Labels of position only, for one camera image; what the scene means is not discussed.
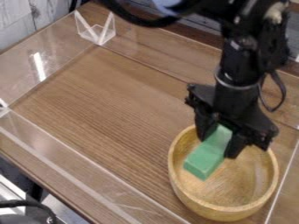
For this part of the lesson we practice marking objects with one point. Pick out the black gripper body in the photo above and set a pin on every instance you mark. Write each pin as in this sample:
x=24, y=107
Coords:
x=234, y=103

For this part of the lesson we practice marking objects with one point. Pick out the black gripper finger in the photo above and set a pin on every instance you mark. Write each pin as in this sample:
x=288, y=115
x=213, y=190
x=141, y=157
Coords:
x=206, y=122
x=237, y=144

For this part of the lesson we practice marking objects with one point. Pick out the green rectangular block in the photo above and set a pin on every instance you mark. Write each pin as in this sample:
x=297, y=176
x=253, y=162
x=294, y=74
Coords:
x=208, y=156

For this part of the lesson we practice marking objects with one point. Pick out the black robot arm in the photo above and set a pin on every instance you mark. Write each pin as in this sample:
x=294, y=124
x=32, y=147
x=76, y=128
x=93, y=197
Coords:
x=256, y=50

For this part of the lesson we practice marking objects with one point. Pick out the brown wooden bowl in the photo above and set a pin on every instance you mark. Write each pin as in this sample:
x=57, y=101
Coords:
x=238, y=188

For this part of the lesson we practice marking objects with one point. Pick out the clear acrylic corner bracket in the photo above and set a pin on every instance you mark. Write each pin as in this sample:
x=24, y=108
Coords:
x=100, y=34

